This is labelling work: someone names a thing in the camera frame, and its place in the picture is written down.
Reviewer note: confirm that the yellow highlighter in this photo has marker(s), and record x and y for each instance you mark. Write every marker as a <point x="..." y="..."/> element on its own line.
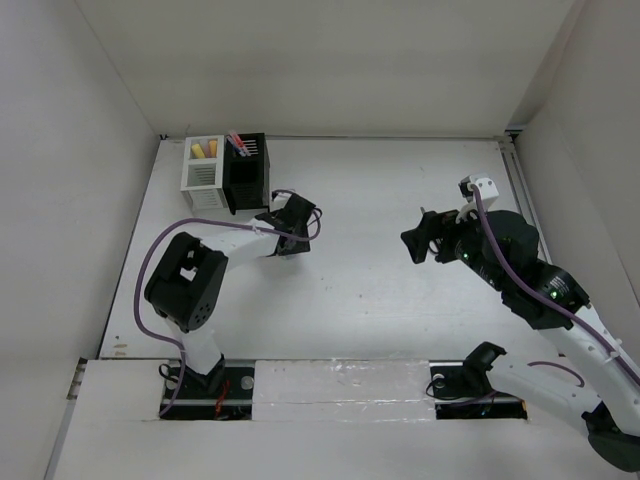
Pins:
<point x="197" y="151"/>

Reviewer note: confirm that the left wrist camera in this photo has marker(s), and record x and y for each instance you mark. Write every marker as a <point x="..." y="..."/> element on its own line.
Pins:
<point x="281" y="192"/>

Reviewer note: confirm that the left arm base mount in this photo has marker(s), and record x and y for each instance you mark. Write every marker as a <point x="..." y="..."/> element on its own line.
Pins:
<point x="225" y="395"/>

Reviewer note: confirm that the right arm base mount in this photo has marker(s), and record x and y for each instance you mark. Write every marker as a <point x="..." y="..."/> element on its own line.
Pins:
<point x="461" y="390"/>

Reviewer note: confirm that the black slatted pen holder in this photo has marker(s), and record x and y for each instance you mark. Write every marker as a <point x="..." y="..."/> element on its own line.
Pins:
<point x="246" y="182"/>

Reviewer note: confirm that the orange highlighter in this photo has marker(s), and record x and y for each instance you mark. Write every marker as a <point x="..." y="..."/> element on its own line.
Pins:
<point x="213" y="147"/>

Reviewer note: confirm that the white slatted pen holder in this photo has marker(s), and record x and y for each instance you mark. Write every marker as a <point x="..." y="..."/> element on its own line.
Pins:
<point x="202" y="179"/>

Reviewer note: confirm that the red pen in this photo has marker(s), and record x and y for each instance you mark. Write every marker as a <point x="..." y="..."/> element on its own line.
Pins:
<point x="237" y="143"/>
<point x="240" y="143"/>

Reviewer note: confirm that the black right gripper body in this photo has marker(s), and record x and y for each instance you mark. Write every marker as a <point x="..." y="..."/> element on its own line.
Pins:
<point x="461" y="239"/>

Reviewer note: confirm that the aluminium rail right side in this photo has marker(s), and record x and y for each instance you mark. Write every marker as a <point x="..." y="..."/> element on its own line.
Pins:
<point x="521" y="193"/>

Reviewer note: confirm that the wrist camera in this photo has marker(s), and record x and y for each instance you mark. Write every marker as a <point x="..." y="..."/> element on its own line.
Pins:
<point x="281" y="192"/>
<point x="480" y="193"/>

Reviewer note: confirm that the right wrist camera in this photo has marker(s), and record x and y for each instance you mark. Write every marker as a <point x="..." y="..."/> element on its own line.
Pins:
<point x="480" y="193"/>

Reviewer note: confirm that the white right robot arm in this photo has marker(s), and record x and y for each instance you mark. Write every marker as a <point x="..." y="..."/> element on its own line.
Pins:
<point x="502" y="249"/>

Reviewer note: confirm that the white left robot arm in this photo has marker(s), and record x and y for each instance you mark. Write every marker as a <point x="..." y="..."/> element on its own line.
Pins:
<point x="185" y="284"/>

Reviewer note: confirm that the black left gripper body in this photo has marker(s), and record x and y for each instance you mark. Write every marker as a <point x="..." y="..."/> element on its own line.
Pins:
<point x="298" y="247"/>

